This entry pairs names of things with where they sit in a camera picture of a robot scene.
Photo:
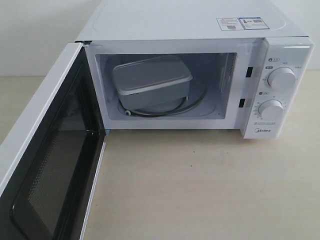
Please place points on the blue energy label sticker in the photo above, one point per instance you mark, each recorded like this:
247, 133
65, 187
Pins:
253, 23

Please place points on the white warning label sticker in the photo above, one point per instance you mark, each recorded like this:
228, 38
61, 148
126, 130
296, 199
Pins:
229, 24

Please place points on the white plastic lidded container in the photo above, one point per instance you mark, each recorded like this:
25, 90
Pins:
150, 82

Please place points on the glass turntable plate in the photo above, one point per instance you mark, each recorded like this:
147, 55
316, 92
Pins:
198, 90

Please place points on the lower white timer knob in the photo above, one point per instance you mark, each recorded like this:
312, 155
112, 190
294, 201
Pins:
271, 110

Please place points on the upper white power knob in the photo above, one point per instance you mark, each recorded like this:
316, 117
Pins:
281, 79

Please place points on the white Midea microwave body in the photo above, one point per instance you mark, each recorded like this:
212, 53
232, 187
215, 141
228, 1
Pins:
235, 63

